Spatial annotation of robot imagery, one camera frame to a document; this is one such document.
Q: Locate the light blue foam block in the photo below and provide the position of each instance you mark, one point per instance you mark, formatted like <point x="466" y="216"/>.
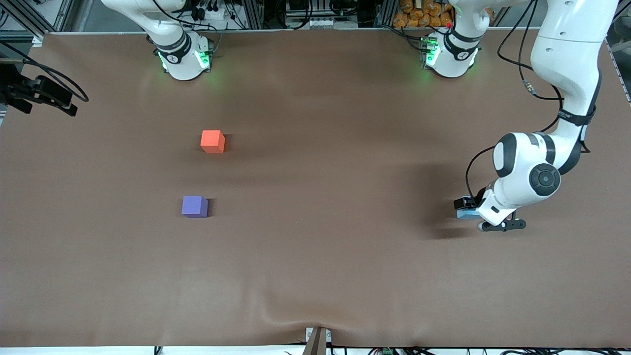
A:
<point x="466" y="214"/>

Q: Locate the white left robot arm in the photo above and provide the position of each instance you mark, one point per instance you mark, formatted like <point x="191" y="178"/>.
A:
<point x="567" y="54"/>

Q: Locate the orange foam block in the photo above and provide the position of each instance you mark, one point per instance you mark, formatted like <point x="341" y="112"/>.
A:
<point x="212" y="140"/>

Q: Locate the purple foam block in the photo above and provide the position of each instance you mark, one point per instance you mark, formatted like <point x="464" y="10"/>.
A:
<point x="193" y="205"/>

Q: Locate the brown table mat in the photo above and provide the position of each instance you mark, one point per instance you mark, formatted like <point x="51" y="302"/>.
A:
<point x="315" y="256"/>

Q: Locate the white power strip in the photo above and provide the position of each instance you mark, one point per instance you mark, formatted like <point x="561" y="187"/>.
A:
<point x="212" y="12"/>

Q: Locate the orange snack bags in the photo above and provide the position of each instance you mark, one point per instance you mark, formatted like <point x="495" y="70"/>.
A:
<point x="424" y="14"/>

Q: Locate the metal mat bracket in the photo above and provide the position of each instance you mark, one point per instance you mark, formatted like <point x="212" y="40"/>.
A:
<point x="318" y="340"/>

